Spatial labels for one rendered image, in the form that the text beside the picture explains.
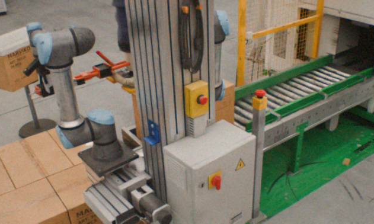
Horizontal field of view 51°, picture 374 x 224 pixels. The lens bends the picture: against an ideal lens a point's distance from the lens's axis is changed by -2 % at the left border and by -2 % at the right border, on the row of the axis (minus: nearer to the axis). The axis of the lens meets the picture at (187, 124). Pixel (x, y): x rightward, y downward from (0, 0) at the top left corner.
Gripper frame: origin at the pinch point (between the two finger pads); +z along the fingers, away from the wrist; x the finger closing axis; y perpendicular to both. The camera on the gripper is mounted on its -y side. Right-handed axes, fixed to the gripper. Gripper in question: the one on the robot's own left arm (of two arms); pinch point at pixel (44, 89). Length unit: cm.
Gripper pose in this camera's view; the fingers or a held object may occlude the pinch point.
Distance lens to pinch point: 226.3
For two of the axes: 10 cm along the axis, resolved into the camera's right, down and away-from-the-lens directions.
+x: -6.1, -3.8, 6.9
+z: 0.4, 8.6, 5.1
